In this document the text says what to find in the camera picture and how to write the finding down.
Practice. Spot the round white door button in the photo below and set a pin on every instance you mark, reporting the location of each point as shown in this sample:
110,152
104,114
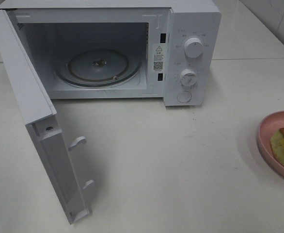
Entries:
184,96

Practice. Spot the glass microwave turntable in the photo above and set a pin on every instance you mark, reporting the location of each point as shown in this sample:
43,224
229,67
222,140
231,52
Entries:
98,67

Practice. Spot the pink round plate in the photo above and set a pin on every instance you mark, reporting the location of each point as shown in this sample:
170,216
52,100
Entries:
267,127

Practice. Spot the white microwave oven body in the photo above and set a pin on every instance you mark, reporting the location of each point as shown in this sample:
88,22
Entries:
154,29

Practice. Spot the white timer knob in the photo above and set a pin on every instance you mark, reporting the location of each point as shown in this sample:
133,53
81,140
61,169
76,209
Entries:
188,77

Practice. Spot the white microwave door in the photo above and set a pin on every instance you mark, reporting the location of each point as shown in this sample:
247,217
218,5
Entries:
39,115

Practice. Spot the white upper power knob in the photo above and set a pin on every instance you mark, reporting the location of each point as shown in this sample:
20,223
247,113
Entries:
193,47

